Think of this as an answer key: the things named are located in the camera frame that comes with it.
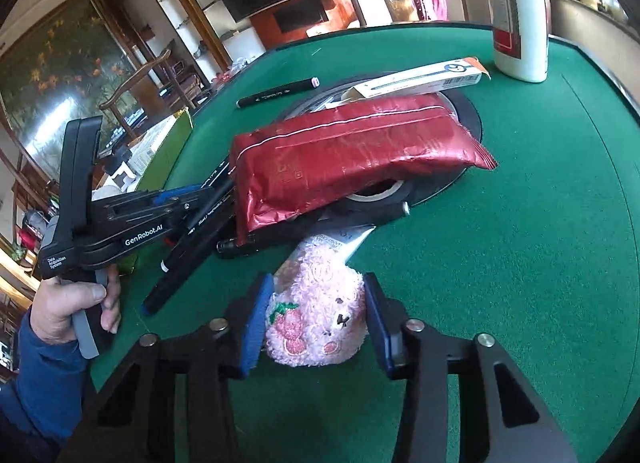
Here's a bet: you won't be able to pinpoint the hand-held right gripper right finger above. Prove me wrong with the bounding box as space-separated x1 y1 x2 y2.
363 272 581 463

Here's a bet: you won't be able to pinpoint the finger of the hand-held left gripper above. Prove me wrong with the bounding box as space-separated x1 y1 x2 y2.
160 200 221 246
150 184 217 208

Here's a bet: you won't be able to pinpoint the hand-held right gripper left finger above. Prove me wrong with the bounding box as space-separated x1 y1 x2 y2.
57 273 275 463

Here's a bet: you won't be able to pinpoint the black marker blue cap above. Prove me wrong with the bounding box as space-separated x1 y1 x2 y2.
141 203 236 318

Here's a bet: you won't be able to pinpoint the pink plush toy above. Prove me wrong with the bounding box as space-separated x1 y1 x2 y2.
264 235 370 369

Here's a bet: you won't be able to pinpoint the thick black gel pen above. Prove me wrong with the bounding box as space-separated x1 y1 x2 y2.
216 202 412 258

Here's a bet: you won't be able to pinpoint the black marker pink caps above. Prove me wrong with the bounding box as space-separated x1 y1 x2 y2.
236 77 321 110

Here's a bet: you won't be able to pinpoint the red foil packet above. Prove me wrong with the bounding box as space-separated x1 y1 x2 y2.
230 93 498 246

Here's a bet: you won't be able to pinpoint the person's left forearm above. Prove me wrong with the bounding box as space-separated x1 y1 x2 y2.
12 310 91 444

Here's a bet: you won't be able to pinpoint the person's left hand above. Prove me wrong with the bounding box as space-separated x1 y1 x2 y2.
30 265 122 344

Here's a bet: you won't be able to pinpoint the wooden armchair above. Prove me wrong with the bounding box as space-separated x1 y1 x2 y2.
97 48 201 144

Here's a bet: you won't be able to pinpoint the black tape roll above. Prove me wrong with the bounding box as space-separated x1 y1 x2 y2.
340 178 416 206

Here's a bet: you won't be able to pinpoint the framed flower painting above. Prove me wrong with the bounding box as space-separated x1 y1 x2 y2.
0 0 146 184

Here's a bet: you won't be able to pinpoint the round table control panel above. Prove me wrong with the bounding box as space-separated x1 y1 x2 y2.
280 75 485 211

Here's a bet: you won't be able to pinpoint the long white box orange end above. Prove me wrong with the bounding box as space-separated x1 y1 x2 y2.
345 57 492 101

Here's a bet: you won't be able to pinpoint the red wooden tv cabinet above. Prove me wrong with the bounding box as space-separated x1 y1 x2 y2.
250 0 361 41

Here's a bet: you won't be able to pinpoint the large white bottle red label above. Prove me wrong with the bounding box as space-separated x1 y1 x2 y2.
481 0 552 84

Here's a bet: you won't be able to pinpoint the wooden wall shelf unit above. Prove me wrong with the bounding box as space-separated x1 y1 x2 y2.
142 0 266 88

